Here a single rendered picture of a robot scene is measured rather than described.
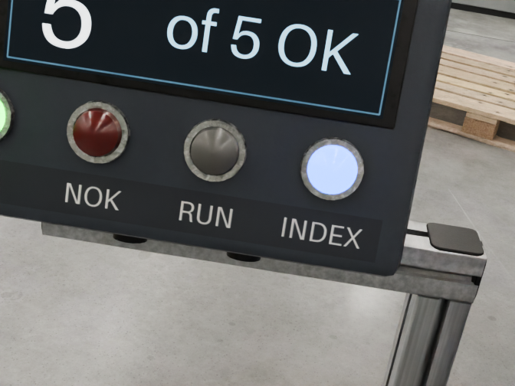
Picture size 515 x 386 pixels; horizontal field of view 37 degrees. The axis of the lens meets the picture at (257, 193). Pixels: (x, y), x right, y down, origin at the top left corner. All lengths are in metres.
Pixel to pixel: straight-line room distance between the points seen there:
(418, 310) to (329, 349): 1.66
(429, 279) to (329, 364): 1.62
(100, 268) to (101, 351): 0.37
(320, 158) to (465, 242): 0.13
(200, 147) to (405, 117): 0.09
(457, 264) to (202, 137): 0.17
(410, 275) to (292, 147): 0.13
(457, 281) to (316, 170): 0.14
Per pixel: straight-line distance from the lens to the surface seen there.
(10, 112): 0.35
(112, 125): 0.33
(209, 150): 0.32
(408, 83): 0.33
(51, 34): 0.34
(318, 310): 2.23
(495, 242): 2.84
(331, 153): 0.32
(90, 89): 0.34
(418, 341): 0.45
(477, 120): 3.69
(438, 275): 0.43
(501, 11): 6.53
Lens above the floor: 1.25
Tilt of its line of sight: 26 degrees down
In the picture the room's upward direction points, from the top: 8 degrees clockwise
